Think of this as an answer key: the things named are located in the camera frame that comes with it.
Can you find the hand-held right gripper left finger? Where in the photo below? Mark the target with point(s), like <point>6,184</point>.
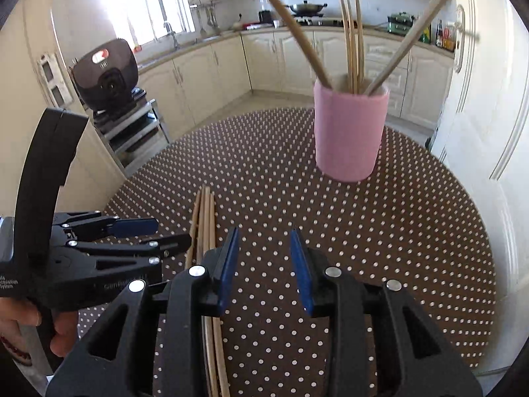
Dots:
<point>229,269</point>

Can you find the hanging utensil rack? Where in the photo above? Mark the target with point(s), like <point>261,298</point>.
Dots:
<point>206,14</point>

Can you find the green electric cooker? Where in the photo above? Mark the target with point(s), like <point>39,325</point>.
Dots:
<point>401,22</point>

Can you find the pink cup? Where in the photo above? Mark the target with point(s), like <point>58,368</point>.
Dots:
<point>351,132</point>

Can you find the kitchen window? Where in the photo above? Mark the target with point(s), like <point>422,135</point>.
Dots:
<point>148,4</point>

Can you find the wooden chopstick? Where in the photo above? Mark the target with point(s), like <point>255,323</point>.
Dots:
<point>348,45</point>
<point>353,49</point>
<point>289,20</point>
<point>203,215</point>
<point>208,223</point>
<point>409,37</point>
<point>193,227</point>
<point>213,227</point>
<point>360,41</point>

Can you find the gas stove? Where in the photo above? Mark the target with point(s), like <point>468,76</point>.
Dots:
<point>310,20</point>

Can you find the row of sauce bottles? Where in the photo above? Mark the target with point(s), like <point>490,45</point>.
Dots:
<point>445,35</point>

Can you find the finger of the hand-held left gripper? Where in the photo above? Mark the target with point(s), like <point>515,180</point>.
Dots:
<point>169,245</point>
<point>136,226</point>

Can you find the person's left hand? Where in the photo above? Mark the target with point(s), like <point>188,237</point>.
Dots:
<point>16,314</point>

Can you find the black round appliance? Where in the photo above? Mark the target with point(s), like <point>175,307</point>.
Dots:
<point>105,74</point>

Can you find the white door with latch plate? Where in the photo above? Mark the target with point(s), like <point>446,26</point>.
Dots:
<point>24,74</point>

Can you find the metal shelf rack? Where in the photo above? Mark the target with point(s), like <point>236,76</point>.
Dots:
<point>132,132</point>

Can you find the white base cabinets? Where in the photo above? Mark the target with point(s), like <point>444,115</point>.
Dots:
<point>272,62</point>

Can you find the sink faucet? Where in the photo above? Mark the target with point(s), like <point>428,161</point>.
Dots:
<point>171,35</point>

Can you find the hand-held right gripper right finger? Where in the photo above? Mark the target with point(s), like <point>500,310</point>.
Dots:
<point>299,273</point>

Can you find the black wok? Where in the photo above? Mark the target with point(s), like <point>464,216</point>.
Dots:
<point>306,7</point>

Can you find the black canister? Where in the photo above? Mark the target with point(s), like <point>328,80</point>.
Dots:
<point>265,16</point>

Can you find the brown polka dot tablecloth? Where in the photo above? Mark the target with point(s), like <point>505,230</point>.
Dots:
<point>372,235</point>

